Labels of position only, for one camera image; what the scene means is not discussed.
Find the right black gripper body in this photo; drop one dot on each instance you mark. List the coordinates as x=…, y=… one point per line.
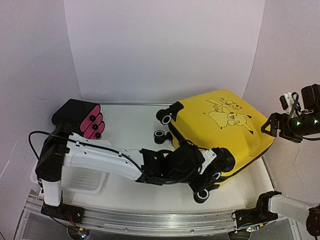
x=294, y=132

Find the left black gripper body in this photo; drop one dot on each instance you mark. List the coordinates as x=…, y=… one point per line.
x=179, y=177

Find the yellow Pikachu suitcase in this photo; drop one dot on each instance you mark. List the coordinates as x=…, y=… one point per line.
x=217, y=119

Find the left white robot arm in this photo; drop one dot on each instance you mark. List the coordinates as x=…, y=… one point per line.
x=65, y=148

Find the white plastic basket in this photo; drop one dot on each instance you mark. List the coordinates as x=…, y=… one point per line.
x=83, y=180

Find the black pink drawer organizer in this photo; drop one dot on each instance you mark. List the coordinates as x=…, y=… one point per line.
x=83, y=118

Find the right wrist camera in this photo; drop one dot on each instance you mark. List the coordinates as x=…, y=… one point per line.
x=287, y=101

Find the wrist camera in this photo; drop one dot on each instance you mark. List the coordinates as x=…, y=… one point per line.
x=209, y=156
x=287, y=101

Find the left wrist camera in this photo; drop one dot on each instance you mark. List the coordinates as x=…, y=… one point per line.
x=209, y=156

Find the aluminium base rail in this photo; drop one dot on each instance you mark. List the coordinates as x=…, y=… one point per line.
x=157, y=224

